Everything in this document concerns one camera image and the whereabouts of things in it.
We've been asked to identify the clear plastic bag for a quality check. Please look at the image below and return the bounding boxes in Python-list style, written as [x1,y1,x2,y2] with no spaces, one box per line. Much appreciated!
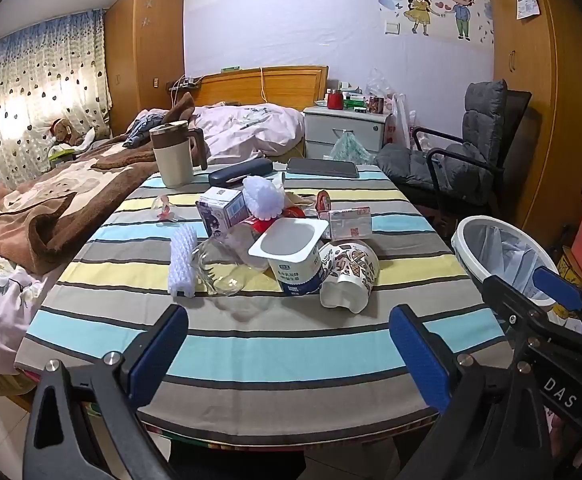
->
[366,67,397,98]

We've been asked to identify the black office chair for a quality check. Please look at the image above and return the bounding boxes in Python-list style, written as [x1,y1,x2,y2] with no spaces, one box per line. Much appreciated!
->
[411,90,532,216]

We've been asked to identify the clear bin liner bag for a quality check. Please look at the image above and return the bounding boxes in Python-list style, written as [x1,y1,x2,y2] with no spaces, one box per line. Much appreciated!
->
[463,220,556,301]

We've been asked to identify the green mesh plastic bag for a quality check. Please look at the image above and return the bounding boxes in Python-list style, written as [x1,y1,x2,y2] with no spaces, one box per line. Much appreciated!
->
[330,130,372,166]

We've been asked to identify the blue plaid clothes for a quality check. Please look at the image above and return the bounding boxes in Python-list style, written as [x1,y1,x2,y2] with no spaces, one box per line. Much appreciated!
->
[124,112,164,148]

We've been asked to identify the striped tablecloth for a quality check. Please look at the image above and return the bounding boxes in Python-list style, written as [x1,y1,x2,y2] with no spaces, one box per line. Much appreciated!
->
[15,162,512,448]

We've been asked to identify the wooden headboard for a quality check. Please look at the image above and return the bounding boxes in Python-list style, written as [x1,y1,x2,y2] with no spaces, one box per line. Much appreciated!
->
[171,65,329,111]

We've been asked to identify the white waste bin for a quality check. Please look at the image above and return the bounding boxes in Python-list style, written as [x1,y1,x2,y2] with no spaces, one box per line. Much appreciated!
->
[452,215,572,308]

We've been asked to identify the white plastic bag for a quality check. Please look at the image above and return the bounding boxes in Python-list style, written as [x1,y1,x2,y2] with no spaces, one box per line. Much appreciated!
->
[386,95,414,148]

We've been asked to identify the dark blue glasses case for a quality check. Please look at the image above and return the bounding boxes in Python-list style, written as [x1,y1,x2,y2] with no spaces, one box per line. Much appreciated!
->
[208,161,274,188]

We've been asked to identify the small clear cup red bits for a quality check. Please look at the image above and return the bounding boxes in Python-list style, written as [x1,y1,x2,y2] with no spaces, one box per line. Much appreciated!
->
[152,196,182,223]

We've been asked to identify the patterned paper cup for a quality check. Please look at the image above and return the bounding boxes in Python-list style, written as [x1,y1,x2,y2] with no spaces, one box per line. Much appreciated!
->
[318,240,381,314]

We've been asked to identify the beige mug brown lid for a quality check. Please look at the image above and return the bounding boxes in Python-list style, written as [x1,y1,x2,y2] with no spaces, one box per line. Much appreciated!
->
[149,121,208,189]

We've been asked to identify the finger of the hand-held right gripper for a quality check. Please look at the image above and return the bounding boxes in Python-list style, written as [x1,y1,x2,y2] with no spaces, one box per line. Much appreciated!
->
[481,274,582,357]
[532,266,582,348]

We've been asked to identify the red snack wrapper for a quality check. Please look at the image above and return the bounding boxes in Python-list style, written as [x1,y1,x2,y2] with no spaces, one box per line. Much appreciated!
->
[250,204,306,237]

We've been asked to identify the dark grey tablet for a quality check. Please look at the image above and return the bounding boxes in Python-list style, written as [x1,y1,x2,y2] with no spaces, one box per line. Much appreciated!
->
[287,158,360,179]

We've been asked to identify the clear plastic cup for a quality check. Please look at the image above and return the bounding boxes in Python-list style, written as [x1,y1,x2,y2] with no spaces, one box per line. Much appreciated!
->
[191,222,272,297]

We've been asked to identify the round white foam net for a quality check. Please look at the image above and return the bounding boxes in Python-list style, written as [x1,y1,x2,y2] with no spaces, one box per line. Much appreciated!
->
[242,176,287,221]

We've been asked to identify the pink duvet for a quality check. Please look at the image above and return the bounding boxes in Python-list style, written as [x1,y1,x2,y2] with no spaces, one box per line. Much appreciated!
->
[191,104,306,163]

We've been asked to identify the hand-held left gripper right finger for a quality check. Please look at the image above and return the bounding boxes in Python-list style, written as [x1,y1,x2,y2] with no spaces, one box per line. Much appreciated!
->
[389,304,552,480]

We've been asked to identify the white tissue packet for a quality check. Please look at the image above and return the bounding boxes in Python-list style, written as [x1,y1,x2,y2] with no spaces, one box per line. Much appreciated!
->
[328,208,373,241]

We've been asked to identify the floral bed sheet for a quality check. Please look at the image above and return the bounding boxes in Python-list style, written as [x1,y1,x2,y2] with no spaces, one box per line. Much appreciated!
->
[0,250,67,376]

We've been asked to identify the brown patterned blanket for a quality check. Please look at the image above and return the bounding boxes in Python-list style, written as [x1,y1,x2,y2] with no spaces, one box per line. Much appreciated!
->
[0,92,197,276]

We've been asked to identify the brown teddy bear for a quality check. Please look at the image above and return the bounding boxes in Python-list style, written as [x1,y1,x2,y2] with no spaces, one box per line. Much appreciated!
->
[51,118,79,147]

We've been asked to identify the grey nightstand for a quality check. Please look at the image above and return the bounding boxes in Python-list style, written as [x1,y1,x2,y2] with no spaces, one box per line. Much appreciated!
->
[303,105,392,163]

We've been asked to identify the cartoon children wall sticker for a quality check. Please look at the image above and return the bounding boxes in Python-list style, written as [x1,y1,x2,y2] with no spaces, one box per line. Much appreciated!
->
[376,0,494,43]

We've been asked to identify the long white foam net sleeve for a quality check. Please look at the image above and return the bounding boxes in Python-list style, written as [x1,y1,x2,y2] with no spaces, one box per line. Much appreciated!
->
[167,224,199,297]

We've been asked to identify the wooden wardrobe star stickers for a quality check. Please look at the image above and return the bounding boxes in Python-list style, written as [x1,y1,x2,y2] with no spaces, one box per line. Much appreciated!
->
[104,0,186,136]

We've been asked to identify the grey cushioned armchair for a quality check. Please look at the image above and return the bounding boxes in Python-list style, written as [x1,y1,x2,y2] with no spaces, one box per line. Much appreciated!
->
[375,80,508,196]

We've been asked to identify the white yogurt cup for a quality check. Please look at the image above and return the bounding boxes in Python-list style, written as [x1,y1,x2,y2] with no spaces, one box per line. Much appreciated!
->
[247,218,330,296]

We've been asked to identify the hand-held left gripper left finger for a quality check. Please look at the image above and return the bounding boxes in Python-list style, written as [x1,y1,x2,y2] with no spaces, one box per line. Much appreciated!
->
[22,304,190,480]

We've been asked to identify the small white milk carton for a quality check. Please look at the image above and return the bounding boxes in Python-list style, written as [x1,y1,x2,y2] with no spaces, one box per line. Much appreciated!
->
[195,186,248,238]

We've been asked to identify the large wooden wardrobe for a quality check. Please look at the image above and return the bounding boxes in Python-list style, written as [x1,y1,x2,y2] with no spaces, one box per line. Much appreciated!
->
[486,0,582,246]

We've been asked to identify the heart print curtain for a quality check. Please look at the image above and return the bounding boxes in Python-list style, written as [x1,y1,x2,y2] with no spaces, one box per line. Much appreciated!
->
[0,8,112,186]

